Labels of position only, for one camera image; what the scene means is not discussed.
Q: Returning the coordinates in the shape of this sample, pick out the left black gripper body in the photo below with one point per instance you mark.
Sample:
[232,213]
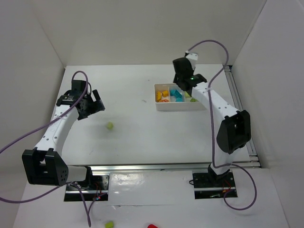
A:
[92,107]

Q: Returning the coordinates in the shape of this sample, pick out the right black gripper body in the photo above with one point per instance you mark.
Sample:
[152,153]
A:
[179,82]

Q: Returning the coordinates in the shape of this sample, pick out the long teal lego brick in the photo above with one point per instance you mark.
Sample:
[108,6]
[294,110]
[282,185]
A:
[175,93]

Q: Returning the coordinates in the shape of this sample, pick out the small green lego cube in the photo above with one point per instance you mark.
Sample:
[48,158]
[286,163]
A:
[110,125]

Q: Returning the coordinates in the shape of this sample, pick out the green lego printed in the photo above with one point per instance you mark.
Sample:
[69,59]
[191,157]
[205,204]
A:
[193,100]
[187,95]

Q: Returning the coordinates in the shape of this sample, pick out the small yellow lego brick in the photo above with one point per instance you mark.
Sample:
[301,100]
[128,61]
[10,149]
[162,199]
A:
[165,93]

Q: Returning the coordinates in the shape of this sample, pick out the yellow lego long brick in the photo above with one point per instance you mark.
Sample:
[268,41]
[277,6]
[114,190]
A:
[158,96]

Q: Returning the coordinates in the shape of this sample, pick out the orange printed lego brick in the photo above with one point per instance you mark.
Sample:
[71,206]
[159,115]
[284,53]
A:
[164,101]

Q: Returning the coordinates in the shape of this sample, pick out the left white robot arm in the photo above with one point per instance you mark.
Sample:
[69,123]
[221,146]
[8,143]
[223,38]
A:
[43,164]

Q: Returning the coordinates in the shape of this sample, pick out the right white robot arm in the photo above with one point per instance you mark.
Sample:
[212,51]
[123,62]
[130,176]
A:
[230,127]

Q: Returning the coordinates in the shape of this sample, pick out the white three-compartment tray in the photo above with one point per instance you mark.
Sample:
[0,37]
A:
[172,105]

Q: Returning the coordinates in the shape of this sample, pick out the green lego on floor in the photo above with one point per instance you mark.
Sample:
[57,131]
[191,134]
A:
[109,224]

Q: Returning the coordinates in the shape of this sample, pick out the red object at bottom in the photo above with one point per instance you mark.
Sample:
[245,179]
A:
[152,226]

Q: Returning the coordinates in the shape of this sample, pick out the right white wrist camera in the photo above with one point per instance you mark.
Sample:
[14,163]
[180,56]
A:
[193,58]

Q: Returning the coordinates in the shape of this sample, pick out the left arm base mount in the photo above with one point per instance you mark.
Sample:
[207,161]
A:
[96,189]

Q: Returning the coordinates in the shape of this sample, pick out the aluminium rail right side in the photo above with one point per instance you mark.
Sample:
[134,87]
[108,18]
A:
[253,156]

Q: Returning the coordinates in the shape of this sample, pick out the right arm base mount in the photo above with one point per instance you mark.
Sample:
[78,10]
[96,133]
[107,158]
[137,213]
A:
[205,187]

